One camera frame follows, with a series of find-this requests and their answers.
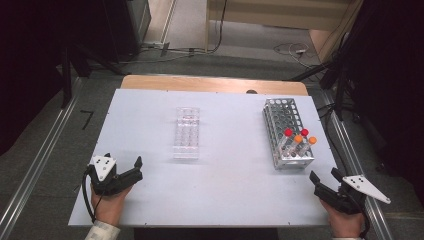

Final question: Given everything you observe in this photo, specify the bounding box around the red cap test tube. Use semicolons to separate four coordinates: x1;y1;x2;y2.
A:
293;128;310;154
277;127;294;158

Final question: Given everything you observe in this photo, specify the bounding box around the black hanging cable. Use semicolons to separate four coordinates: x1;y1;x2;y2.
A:
204;0;230;54

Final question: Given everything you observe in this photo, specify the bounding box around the clear acrylic test tube rack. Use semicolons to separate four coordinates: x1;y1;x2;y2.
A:
172;106;201;160

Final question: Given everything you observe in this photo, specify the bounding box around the aluminium floor rail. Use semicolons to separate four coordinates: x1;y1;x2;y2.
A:
0;76;85;240
318;89;395;240

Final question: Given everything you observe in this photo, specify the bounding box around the metal test tube rack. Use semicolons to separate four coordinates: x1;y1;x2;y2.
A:
262;97;315;171

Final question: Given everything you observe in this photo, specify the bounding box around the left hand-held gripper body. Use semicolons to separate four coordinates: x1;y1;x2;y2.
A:
87;155;134;197

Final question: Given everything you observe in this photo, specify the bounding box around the white floor cable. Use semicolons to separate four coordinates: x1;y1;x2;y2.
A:
273;42;314;70

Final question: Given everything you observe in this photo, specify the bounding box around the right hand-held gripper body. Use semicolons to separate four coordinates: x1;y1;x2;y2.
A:
315;174;392;215

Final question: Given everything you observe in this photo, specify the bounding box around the black floor cable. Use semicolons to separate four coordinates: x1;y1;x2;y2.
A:
316;102;351;168

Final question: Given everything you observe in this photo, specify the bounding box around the person's right hand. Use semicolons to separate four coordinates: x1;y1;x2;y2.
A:
320;199;366;238

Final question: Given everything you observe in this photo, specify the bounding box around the light wooden furniture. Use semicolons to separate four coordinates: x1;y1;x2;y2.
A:
204;0;365;63

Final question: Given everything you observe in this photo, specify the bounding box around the person's left hand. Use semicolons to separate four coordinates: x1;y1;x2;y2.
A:
90;185;133;228

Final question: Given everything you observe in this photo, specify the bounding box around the wooden table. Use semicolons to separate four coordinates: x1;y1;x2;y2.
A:
119;74;309;97

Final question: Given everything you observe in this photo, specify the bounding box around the orange cap test tube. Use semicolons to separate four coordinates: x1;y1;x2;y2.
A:
297;135;318;158
283;134;304;159

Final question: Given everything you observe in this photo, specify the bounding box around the dark cabinet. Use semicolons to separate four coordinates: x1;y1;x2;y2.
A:
102;0;152;64

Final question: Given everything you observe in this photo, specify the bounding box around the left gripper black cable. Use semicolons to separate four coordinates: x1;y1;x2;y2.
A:
81;167;98;224

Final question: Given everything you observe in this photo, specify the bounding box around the white table board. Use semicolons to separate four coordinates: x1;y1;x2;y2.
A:
68;88;358;228

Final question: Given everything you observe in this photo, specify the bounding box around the black metal stand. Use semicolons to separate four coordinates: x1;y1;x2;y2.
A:
289;19;371;122
59;42;129;110

